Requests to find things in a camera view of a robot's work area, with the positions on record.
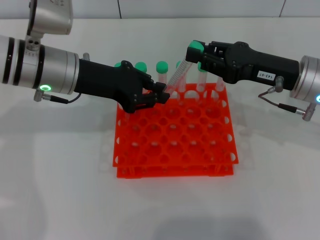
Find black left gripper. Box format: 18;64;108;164
74;58;171;115

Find left gripper cable with connector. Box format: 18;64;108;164
33;88;83;105

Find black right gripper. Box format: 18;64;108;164
186;40;300;92

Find orange plastic test tube rack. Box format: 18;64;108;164
111;83;240;180

